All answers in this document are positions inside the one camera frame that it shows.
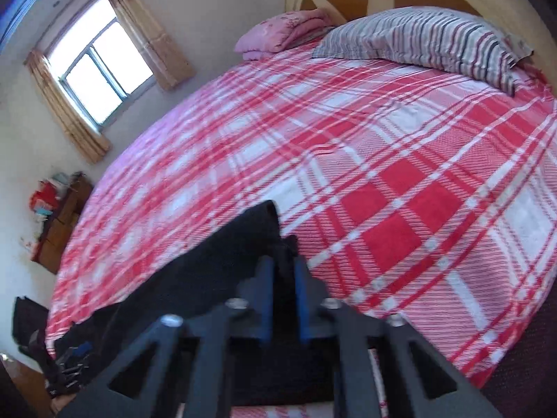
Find folded pink blanket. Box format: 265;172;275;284
235;8;335;62

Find red bag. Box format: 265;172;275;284
28;179;59;215

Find beige curtain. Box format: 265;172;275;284
25;49;112;165
96;0;195;92

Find wooden cabinet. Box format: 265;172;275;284
31;173;94;275

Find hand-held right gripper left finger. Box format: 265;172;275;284
56;256;276;418

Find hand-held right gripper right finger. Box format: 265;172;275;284
293;256;505;418

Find black pants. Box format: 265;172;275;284
52;200;336;408

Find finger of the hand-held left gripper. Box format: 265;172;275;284
56;343;94;385

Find bed with red plaid sheet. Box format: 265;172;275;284
46;46;557;418

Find window with grey frame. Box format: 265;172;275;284
46;0;155;133

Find striped grey pillow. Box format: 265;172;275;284
312;6;535;96

